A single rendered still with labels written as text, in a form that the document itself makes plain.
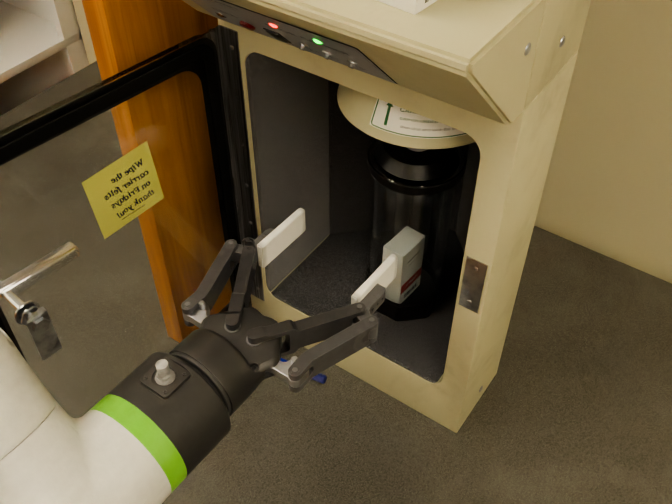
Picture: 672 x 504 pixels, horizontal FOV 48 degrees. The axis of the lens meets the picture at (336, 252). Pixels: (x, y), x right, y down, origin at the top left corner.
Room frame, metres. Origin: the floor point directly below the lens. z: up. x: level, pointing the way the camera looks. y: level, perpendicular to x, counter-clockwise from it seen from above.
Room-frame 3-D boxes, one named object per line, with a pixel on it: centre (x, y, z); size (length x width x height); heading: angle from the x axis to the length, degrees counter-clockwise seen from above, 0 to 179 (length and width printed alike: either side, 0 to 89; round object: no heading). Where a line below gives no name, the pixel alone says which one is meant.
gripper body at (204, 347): (0.41, 0.09, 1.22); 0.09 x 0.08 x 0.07; 144
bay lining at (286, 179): (0.69, -0.09, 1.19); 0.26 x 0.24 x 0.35; 55
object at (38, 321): (0.46, 0.28, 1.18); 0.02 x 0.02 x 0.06; 48
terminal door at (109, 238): (0.55, 0.22, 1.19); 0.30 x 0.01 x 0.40; 138
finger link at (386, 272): (0.49, -0.04, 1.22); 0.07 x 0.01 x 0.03; 144
